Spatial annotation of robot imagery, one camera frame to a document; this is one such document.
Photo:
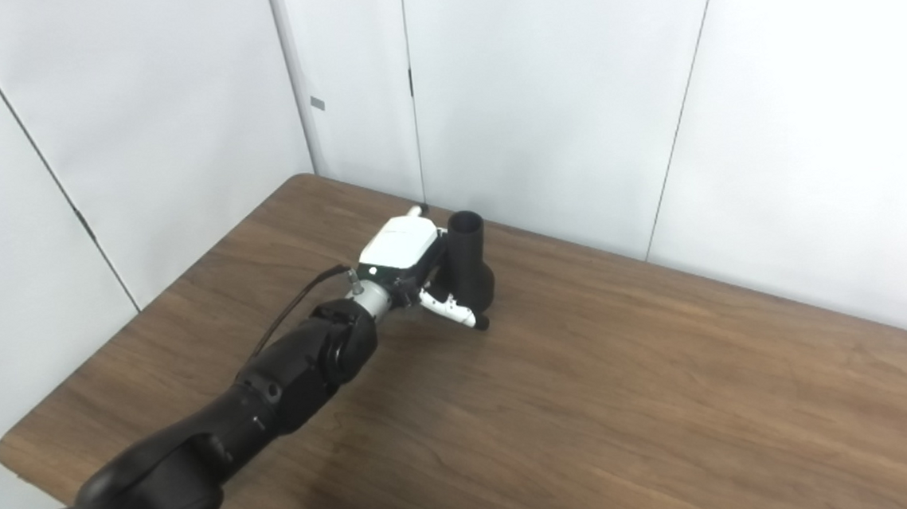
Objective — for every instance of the black funnel-shaped nozzle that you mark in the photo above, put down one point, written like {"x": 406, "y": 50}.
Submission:
{"x": 468, "y": 273}

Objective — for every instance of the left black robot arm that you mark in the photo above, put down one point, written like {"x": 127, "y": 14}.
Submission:
{"x": 294, "y": 377}

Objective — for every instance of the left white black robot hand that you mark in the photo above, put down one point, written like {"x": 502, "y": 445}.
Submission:
{"x": 401, "y": 242}

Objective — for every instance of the small grey wall tag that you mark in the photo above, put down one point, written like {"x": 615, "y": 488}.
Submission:
{"x": 317, "y": 103}

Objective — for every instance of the black wall panel hinge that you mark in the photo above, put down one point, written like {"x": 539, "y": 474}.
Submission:
{"x": 85, "y": 224}
{"x": 410, "y": 82}

